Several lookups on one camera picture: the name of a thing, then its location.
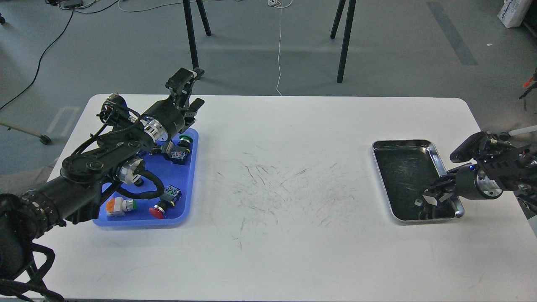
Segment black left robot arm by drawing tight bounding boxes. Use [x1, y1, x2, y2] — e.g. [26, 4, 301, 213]
[0, 67, 204, 302]

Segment green push button switch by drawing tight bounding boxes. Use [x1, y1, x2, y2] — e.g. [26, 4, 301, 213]
[161, 135, 194, 166]

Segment red mushroom push button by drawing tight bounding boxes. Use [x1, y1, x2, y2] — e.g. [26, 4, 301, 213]
[148, 185, 182, 219]

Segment black cable on floor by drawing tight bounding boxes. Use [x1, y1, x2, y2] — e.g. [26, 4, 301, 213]
[0, 0, 126, 112]

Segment silver metal tray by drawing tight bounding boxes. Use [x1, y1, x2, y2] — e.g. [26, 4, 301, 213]
[372, 139, 465, 225]

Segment white cord on floor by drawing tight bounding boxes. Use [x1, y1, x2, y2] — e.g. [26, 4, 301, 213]
[267, 0, 293, 96]

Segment grey backpack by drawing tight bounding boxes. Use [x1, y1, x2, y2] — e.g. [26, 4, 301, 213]
[519, 68, 537, 111]

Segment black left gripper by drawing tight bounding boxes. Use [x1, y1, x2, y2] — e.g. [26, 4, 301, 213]
[142, 68, 205, 141]

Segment orange green push button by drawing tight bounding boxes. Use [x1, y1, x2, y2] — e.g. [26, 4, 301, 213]
[105, 197, 138, 217]

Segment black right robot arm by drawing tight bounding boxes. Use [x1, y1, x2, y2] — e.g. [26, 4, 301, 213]
[415, 131, 536, 219]

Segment black table legs right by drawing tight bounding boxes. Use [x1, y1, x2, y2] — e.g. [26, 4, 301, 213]
[330, 0, 357, 83]

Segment black table legs left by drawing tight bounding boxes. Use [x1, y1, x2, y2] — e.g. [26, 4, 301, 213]
[182, 0, 212, 80]

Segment black table legs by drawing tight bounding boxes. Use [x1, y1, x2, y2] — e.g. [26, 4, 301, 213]
[182, 0, 212, 80]
[330, 0, 357, 83]

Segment blue plastic tray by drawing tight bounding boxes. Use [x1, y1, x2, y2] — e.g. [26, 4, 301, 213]
[92, 128, 199, 228]

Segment small black gear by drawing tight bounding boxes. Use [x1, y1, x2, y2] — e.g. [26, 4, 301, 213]
[134, 178, 144, 187]

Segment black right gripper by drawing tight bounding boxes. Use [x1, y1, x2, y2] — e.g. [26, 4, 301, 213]
[414, 164, 503, 220]

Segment beige chair leg with caster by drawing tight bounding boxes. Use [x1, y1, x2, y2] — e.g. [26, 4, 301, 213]
[0, 119, 52, 145]

